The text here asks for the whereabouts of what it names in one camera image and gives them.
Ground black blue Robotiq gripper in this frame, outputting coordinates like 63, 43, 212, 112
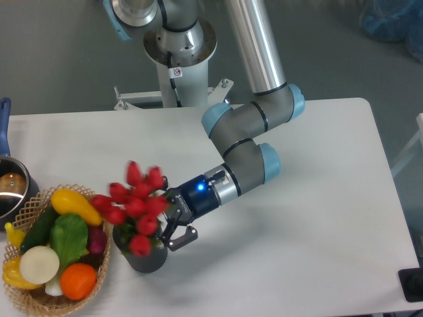
159, 174, 219, 251

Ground red tulip bouquet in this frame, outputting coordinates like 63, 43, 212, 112
91, 160, 170, 256

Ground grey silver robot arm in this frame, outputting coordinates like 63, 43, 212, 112
104, 1, 305, 250

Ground dark grey ribbed vase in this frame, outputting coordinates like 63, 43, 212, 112
112, 227, 168, 273

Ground purple red radish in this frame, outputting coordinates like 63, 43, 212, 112
87, 227, 107, 254

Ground green bok choy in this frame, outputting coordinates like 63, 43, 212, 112
45, 213, 89, 297

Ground yellow squash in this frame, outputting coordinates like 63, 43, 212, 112
51, 188, 103, 227

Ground orange fruit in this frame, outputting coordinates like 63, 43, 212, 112
60, 263, 96, 300

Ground dark green cucumber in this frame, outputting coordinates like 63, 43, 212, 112
19, 206, 59, 254

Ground white onion half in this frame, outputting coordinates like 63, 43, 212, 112
19, 246, 59, 285

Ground yellow banana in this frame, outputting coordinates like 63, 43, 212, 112
4, 223, 26, 248

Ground woven wicker basket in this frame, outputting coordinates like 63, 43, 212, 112
3, 184, 112, 316

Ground yellow bell pepper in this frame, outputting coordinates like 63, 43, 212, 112
2, 256, 41, 290

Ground black device at table edge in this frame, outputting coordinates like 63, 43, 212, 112
398, 268, 422, 302

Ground blue plastic bag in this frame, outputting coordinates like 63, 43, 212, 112
359, 1, 422, 62

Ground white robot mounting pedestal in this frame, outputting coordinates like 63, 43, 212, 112
114, 18, 234, 110

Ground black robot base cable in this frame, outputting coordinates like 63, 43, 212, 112
167, 52, 183, 108

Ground blue handled steel saucepan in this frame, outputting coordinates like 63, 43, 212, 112
1, 97, 39, 232

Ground white frame at right edge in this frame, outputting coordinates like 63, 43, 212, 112
391, 113, 422, 178

